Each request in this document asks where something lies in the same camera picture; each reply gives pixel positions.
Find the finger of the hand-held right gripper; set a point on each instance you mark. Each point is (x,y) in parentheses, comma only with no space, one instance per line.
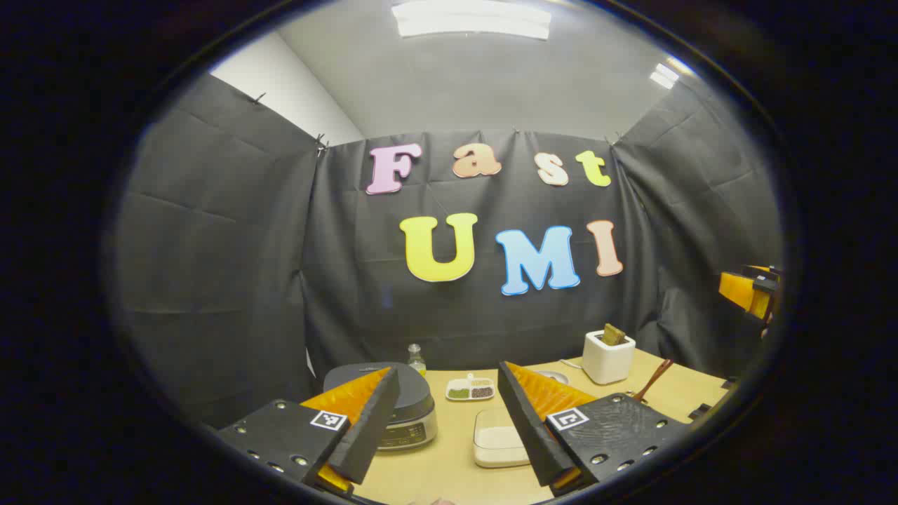
(736,289)

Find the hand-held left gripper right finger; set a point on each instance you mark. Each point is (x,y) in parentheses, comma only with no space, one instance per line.
(526,428)

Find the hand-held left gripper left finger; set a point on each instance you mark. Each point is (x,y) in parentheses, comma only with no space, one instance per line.
(372,428)

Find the clear rice container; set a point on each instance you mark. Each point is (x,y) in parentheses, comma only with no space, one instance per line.
(494,419)

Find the silver black rice cooker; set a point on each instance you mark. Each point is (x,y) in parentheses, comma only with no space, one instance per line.
(414,400)

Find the brown wooden spoon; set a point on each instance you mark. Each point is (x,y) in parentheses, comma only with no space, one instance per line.
(656,379)

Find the white round plate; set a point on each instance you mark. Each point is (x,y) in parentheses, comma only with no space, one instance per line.
(558,377)

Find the white divided bean dish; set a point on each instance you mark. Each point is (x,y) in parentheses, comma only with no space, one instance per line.
(470,391)

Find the small glass bottle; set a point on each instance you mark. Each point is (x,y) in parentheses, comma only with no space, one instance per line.
(417,361)

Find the white toaster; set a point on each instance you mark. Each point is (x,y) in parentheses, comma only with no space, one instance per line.
(607,361)

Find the brown toast slice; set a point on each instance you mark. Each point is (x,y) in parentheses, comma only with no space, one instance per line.
(613,335)

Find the small ceiling light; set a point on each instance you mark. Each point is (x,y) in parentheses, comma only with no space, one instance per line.
(664,74)

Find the black backdrop cloth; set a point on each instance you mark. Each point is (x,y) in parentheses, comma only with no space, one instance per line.
(231,245)

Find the long ceiling light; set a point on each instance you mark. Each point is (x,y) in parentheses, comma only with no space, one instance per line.
(470,19)

